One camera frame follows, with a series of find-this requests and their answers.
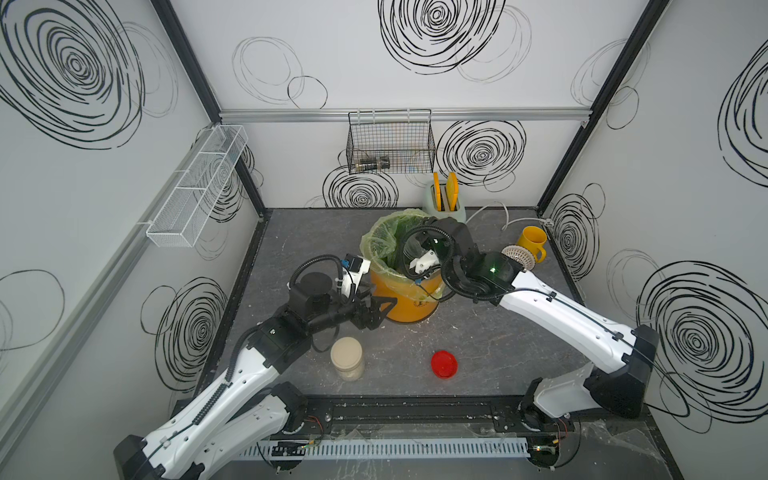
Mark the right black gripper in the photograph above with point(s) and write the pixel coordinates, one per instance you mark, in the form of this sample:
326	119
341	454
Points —
429	227

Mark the yellow mug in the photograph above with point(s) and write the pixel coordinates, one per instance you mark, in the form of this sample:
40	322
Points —
533	239

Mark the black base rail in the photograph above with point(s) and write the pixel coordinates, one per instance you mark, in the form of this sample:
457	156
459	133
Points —
500	413

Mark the red jar lid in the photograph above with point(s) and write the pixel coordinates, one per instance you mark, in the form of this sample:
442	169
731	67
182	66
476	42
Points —
444	365

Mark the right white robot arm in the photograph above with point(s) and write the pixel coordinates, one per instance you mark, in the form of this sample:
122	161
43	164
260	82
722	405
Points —
621	359

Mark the black wire wall basket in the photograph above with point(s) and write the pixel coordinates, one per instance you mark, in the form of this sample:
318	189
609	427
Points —
404	135

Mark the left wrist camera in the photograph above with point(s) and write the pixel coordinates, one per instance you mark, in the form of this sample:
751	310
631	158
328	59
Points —
355	268

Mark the yellow toast slice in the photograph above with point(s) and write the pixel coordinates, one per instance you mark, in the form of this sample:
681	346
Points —
437	195
452	190

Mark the left yellow toast slice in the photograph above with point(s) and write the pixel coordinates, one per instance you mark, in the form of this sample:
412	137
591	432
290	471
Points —
437	195

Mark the cream lid oatmeal jar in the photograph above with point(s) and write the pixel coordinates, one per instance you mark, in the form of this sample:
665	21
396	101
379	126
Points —
347	358

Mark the dark item in basket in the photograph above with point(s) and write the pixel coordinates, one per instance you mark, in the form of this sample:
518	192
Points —
375	163

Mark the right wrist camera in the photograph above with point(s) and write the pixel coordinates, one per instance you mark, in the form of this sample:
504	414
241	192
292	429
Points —
424	264

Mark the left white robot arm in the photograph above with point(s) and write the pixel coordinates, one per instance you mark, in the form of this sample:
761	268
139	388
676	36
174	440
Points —
247	403

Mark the white wire wall shelf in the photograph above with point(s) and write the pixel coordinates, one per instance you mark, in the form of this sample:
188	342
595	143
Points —
191	203

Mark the green plastic bin liner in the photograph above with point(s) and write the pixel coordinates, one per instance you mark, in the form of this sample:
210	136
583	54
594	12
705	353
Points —
379	246

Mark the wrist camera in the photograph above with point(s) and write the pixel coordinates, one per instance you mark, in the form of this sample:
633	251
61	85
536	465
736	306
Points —
424	264
355	268

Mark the mint green toaster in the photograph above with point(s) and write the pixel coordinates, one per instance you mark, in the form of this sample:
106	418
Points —
430	208

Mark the yellow trash bin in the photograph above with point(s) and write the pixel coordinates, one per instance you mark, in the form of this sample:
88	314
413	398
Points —
415	302

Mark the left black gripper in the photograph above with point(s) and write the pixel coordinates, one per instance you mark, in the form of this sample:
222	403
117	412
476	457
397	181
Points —
371	319

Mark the white round sink strainer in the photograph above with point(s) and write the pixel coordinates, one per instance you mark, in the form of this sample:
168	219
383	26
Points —
521	255

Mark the white slotted cable duct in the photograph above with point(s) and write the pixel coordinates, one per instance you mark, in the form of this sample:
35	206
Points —
388	449

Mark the right yellow toast slice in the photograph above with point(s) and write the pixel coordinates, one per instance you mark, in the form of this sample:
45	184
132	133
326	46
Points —
452	190

